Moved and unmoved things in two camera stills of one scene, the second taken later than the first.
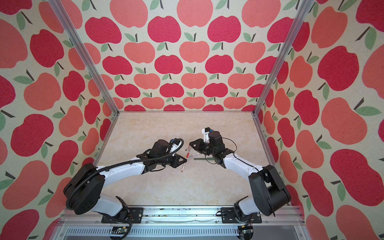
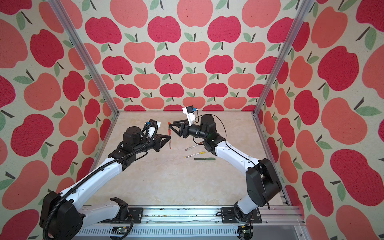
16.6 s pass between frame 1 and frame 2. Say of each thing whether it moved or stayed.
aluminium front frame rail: stayed
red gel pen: moved
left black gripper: moved
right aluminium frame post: stayed
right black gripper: moved
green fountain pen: stayed
